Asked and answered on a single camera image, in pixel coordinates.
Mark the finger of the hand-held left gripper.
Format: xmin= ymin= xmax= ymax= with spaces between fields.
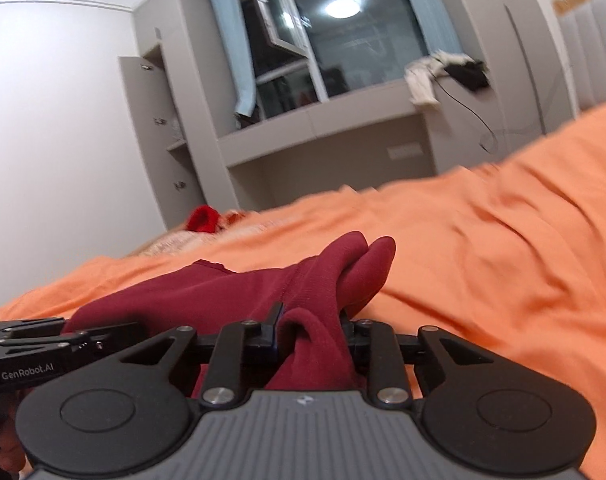
xmin=60 ymin=322 xmax=144 ymax=357

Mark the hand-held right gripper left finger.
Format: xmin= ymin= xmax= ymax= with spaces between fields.
xmin=118 ymin=302 xmax=285 ymax=407

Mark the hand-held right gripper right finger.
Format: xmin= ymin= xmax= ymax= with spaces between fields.
xmin=340 ymin=319 xmax=498 ymax=405

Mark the dark red long-sleeve shirt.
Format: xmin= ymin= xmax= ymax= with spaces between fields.
xmin=63 ymin=231 xmax=398 ymax=393

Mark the person's left hand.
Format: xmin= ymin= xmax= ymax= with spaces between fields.
xmin=0 ymin=409 xmax=26 ymax=473

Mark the red plush item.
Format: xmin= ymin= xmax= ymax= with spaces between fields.
xmin=187 ymin=205 xmax=220 ymax=234

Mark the orange bed cover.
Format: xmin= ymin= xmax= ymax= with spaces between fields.
xmin=0 ymin=102 xmax=606 ymax=480

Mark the grey open wardrobe door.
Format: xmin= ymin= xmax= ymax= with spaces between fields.
xmin=118 ymin=55 xmax=206 ymax=231

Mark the grey window seat drawer unit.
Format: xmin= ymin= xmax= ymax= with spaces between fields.
xmin=217 ymin=87 xmax=428 ymax=171

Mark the white garment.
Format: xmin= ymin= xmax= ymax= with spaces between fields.
xmin=404 ymin=51 xmax=466 ymax=107

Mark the black garment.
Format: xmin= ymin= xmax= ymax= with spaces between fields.
xmin=445 ymin=60 xmax=488 ymax=92

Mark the grey wardrobe with open shelves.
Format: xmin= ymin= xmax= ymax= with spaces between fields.
xmin=133 ymin=0 xmax=244 ymax=231

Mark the light blue curtain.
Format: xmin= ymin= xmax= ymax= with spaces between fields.
xmin=393 ymin=0 xmax=456 ymax=56
xmin=209 ymin=0 xmax=258 ymax=117

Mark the large window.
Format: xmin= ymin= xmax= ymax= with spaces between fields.
xmin=238 ymin=0 xmax=434 ymax=121

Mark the grey wardrobe with round hole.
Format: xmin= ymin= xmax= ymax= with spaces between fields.
xmin=443 ymin=0 xmax=578 ymax=173

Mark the open window sash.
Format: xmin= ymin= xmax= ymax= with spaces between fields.
xmin=243 ymin=0 xmax=311 ymax=58

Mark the black cable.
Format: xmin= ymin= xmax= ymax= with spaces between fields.
xmin=433 ymin=72 xmax=558 ymax=153

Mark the grey padded headboard wooden frame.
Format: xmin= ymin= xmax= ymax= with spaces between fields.
xmin=553 ymin=0 xmax=606 ymax=111

